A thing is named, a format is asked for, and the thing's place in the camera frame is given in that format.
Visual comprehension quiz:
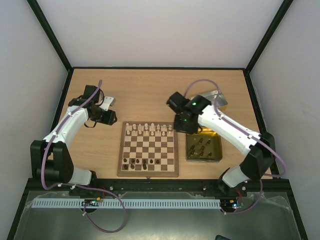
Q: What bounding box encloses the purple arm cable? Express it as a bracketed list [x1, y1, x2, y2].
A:
[41, 79, 127, 234]
[184, 78, 288, 216]

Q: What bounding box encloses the silver tin lid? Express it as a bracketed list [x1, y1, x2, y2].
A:
[189, 89, 229, 111]

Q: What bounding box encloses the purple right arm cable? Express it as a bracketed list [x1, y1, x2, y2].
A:
[184, 78, 288, 216]

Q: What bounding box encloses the white slotted cable duct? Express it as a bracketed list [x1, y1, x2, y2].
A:
[30, 198, 221, 210]

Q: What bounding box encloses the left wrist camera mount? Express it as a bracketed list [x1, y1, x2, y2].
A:
[99, 96, 116, 111]

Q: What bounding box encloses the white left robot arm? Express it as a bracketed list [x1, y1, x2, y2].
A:
[30, 82, 117, 190]

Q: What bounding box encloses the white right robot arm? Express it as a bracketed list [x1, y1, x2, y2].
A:
[166, 92, 274, 196]

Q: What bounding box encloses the wooden chessboard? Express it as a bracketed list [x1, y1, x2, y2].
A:
[117, 121, 179, 178]

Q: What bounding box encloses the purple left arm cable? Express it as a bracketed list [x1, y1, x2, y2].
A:
[41, 79, 127, 234]

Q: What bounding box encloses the gold tin tray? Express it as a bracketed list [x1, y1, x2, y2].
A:
[185, 127, 223, 163]

